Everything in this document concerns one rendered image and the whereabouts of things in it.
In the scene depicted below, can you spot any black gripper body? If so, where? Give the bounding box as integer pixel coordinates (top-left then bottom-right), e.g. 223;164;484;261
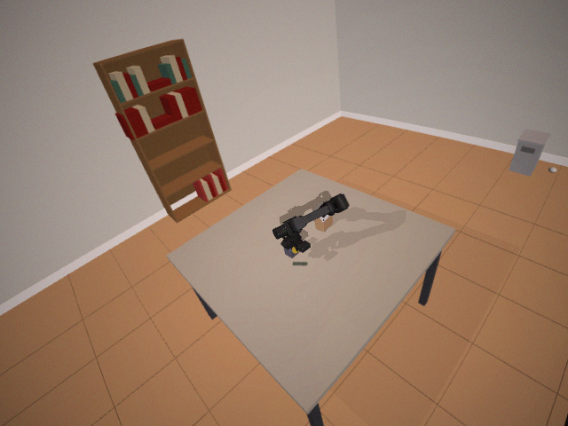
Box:
288;233;311;253

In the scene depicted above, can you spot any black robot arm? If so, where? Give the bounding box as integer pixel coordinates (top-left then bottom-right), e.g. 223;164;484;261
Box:
272;193;350;249

